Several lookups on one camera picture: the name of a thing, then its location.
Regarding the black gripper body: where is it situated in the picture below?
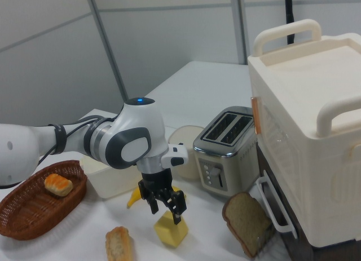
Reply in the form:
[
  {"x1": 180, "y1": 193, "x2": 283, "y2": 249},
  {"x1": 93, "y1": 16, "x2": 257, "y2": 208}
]
[{"x1": 137, "y1": 168, "x2": 181, "y2": 201}]

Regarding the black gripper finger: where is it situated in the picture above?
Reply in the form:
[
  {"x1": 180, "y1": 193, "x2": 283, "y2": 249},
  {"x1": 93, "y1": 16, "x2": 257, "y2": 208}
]
[
  {"x1": 148, "y1": 192, "x2": 159, "y2": 215},
  {"x1": 168, "y1": 189, "x2": 187, "y2": 225}
]

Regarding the yellow cube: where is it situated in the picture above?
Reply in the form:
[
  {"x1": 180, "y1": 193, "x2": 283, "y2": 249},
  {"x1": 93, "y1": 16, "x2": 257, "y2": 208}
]
[{"x1": 153, "y1": 210, "x2": 189, "y2": 248}]

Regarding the yellow banana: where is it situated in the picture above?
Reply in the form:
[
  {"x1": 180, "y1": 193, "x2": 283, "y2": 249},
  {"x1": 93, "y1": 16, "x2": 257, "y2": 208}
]
[{"x1": 126, "y1": 185, "x2": 187, "y2": 209}]

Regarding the white plastic box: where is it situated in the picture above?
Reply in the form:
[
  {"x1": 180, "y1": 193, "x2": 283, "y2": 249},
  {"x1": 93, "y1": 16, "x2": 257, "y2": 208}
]
[{"x1": 80, "y1": 155, "x2": 142, "y2": 200}]

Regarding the long orange bread pastry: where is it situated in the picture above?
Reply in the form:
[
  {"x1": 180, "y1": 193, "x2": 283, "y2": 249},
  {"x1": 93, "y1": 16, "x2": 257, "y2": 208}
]
[{"x1": 105, "y1": 226, "x2": 135, "y2": 261}]

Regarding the cream round lidded bin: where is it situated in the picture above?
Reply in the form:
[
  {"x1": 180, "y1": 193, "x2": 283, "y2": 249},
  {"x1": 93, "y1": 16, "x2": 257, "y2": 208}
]
[{"x1": 168, "y1": 125, "x2": 205, "y2": 180}]

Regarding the cream silver toaster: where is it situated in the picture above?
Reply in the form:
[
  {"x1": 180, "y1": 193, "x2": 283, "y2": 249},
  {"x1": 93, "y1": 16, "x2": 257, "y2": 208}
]
[{"x1": 192, "y1": 105, "x2": 259, "y2": 199}]

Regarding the small orange bread roll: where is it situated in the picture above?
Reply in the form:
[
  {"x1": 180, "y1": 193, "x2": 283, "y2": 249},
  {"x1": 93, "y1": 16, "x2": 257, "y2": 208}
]
[{"x1": 44, "y1": 173, "x2": 74, "y2": 197}]

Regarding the brown wicker basket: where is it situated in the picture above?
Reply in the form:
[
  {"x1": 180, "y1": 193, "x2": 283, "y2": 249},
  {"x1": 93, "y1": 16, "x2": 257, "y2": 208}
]
[{"x1": 0, "y1": 160, "x2": 88, "y2": 241}]

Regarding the cream toy oven cabinet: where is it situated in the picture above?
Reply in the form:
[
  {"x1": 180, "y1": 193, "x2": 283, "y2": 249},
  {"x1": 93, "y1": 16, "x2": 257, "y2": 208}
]
[{"x1": 247, "y1": 18, "x2": 361, "y2": 249}]

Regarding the black pole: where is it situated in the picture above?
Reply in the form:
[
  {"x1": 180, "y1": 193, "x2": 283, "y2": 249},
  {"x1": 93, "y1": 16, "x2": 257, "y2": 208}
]
[{"x1": 283, "y1": 0, "x2": 297, "y2": 45}]

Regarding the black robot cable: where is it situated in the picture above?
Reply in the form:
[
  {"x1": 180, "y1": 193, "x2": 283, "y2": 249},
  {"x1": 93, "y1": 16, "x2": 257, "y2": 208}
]
[{"x1": 38, "y1": 116, "x2": 116, "y2": 165}]

